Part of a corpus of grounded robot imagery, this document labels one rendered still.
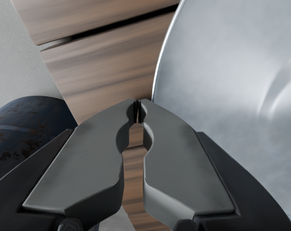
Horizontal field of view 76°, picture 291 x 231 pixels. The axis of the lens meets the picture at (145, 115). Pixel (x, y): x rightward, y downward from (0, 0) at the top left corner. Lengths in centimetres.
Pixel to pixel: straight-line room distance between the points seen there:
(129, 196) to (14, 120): 35
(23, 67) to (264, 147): 55
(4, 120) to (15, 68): 16
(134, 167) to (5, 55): 49
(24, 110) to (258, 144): 48
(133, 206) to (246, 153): 13
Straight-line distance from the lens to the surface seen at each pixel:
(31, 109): 53
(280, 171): 22
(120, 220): 98
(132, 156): 17
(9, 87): 63
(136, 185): 20
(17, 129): 46
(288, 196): 26
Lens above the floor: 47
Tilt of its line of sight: 58 degrees down
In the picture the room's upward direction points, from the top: 180 degrees clockwise
